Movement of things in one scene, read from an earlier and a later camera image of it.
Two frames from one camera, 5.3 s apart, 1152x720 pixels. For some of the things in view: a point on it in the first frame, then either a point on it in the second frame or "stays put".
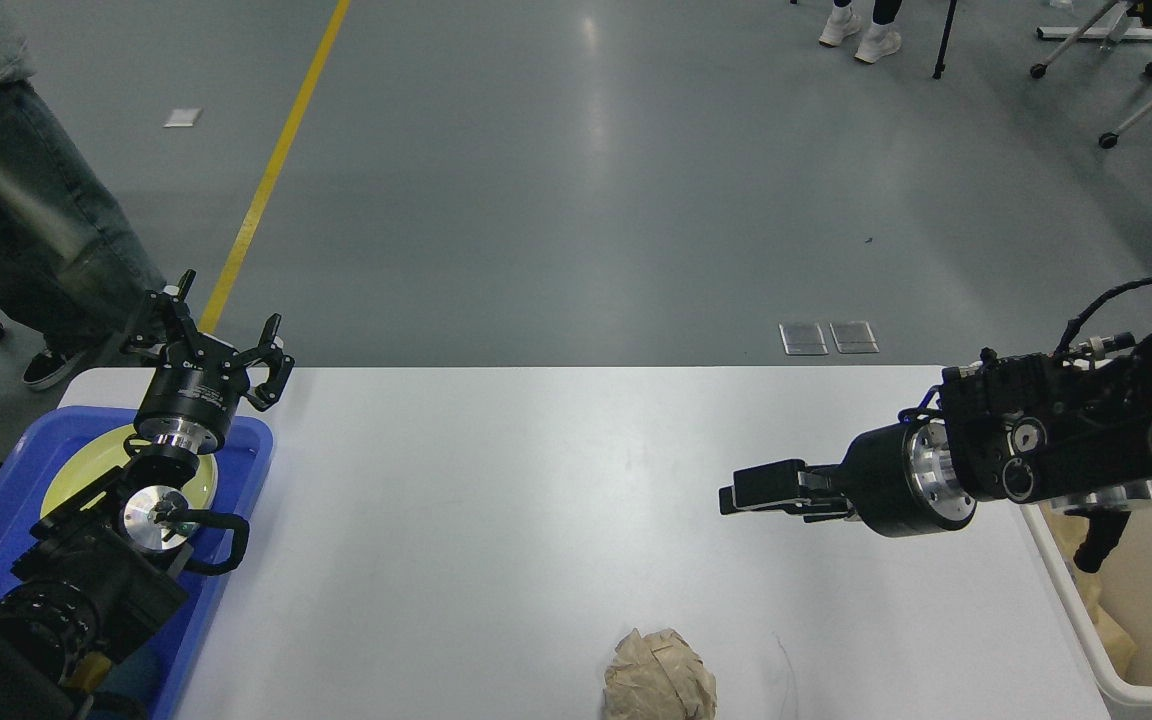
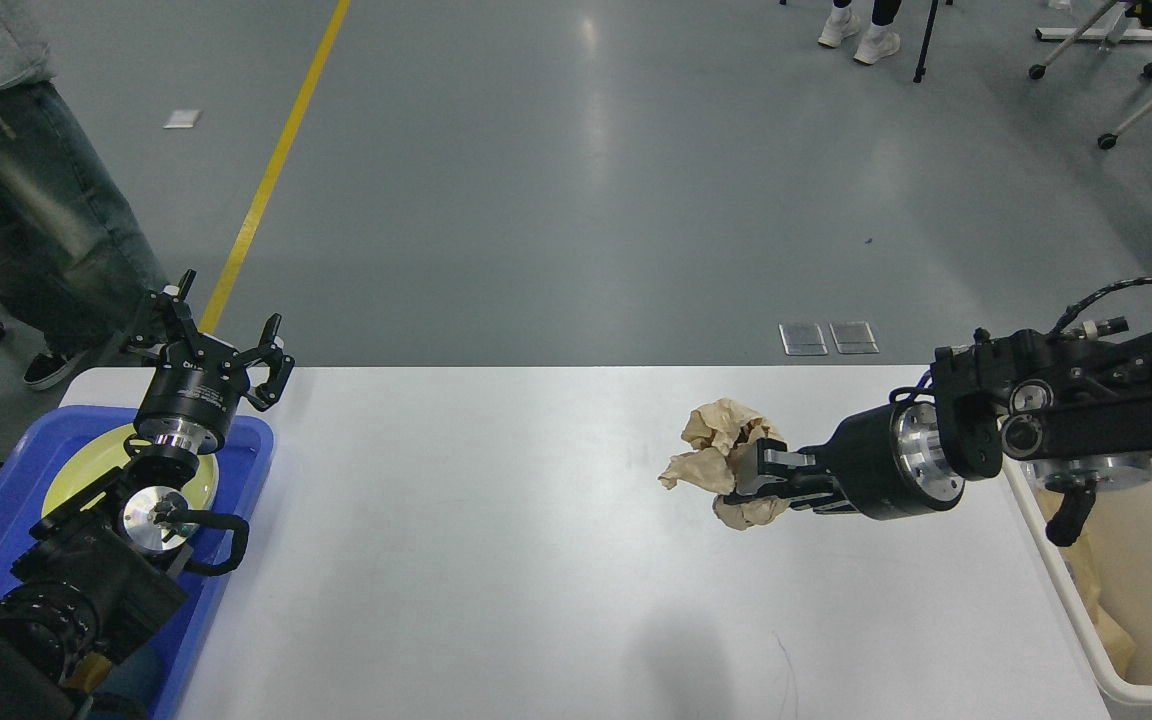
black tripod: (939, 65) to (920, 70)
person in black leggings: (881, 40) stays put
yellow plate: (92, 461) stays put
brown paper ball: (660, 676) to (721, 432)
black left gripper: (193, 396) stays put
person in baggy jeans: (22, 216) stays put
